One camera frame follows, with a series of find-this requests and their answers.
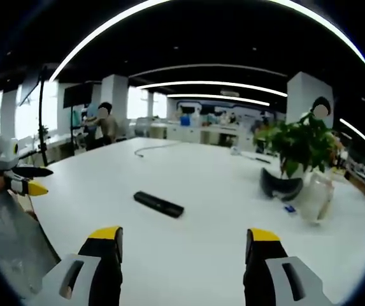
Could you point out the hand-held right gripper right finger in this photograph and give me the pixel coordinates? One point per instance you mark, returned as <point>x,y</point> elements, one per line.
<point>265,271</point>

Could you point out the white low cabinet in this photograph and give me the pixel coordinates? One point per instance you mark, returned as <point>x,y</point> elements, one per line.
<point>201,134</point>

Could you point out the person's grey clothing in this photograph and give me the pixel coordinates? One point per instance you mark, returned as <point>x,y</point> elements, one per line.
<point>13,242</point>

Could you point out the black remote control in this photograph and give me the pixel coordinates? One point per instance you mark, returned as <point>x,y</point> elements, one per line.
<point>158,204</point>

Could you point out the black monitor screen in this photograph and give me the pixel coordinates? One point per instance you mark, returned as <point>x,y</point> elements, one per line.
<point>77,94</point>

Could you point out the black headset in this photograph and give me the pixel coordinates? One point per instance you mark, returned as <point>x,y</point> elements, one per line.
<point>279,188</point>

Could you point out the small black flat object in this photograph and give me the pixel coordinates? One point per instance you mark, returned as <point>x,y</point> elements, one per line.
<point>262,160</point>

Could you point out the white office chair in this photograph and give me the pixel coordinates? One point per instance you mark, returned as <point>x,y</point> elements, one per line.
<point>144,127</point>

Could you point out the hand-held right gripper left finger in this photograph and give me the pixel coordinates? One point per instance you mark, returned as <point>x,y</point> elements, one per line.
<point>105,271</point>

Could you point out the green potted plant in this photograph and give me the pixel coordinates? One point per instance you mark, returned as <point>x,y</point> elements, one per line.
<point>300,145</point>

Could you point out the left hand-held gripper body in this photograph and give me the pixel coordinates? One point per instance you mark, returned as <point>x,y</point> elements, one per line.
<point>6,154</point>

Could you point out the small blue object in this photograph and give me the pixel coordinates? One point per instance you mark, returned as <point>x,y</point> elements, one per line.
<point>290,208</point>

